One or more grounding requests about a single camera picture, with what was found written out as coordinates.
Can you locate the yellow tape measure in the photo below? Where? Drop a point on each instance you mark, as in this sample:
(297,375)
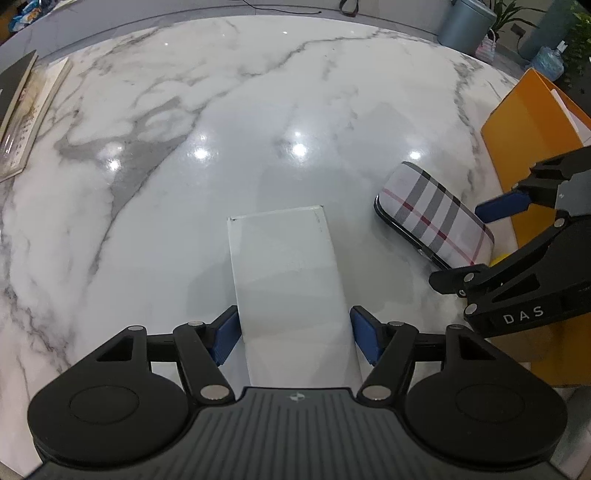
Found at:
(498,259)

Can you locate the beige book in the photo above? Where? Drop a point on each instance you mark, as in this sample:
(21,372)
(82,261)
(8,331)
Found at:
(32,105)

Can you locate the blue water jug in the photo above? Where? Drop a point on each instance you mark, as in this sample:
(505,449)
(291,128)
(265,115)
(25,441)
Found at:
(549,62)

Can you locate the small pastel gift bag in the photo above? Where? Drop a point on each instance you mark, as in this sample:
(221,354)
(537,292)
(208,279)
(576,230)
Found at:
(486,50)

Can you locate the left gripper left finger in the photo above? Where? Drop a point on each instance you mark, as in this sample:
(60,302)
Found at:
(218,337)

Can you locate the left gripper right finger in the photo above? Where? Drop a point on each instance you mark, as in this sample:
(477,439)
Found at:
(373,337)

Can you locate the white box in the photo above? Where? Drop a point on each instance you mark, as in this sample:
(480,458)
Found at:
(291,305)

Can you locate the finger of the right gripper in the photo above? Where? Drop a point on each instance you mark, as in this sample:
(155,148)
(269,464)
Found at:
(503,206)

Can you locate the plaid glasses case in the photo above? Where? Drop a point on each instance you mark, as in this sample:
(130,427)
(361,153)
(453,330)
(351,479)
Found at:
(424,212)

